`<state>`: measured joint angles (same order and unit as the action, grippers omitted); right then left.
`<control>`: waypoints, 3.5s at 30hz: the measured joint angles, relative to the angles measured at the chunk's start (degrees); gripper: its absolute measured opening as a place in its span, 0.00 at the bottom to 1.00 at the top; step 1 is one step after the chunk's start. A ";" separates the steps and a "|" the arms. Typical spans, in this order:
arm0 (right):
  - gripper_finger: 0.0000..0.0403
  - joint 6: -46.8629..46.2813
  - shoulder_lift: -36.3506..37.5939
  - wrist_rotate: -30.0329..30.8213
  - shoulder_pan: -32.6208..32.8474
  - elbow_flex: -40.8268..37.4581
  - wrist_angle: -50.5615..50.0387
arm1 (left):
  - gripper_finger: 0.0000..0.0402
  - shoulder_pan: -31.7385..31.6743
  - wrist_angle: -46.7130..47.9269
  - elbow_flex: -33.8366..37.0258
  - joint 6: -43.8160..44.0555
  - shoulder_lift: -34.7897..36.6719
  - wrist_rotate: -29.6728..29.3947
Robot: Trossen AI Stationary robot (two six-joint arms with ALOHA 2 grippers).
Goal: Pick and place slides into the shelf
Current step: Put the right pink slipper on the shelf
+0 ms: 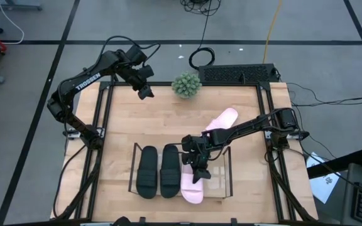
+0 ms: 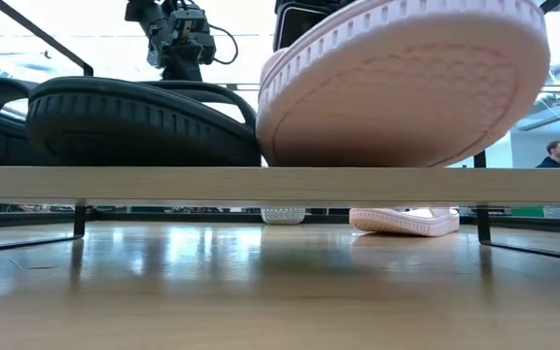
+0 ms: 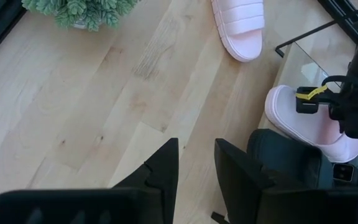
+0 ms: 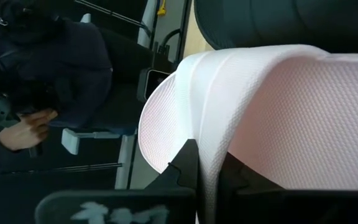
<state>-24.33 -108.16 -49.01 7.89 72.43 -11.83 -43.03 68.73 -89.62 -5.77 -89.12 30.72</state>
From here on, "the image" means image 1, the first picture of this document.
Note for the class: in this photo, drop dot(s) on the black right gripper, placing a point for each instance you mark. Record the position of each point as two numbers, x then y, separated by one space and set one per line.
196 150

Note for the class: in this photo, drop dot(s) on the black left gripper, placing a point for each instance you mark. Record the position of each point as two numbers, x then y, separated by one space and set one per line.
141 77

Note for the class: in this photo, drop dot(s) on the pink slide sandal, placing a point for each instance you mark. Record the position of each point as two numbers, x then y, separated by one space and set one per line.
225 117
192 191

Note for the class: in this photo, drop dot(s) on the black slide sandal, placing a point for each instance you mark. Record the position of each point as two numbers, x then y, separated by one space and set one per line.
147 175
170 175

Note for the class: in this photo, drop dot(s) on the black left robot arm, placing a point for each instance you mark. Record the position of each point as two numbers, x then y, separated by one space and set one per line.
86 82

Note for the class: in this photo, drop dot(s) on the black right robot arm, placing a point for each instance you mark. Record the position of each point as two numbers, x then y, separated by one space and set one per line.
247 127

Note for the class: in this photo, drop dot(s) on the green succulent plant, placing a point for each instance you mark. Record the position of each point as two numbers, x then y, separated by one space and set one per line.
186 85

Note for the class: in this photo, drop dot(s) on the black keyboard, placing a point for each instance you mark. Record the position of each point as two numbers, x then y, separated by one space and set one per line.
236 73

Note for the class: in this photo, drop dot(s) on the white paper sheet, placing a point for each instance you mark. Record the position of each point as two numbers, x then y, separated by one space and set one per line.
324 188

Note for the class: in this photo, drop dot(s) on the black beam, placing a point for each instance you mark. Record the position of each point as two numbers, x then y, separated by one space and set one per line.
335 164

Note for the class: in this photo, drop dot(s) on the grey floor platform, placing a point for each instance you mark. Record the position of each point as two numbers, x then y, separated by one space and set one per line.
17 5

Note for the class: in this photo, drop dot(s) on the clear shelf with black frame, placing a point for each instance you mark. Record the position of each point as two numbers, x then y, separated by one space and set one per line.
218 182

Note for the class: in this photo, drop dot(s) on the black aluminium table frame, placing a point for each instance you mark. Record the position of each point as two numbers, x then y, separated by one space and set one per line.
231 84

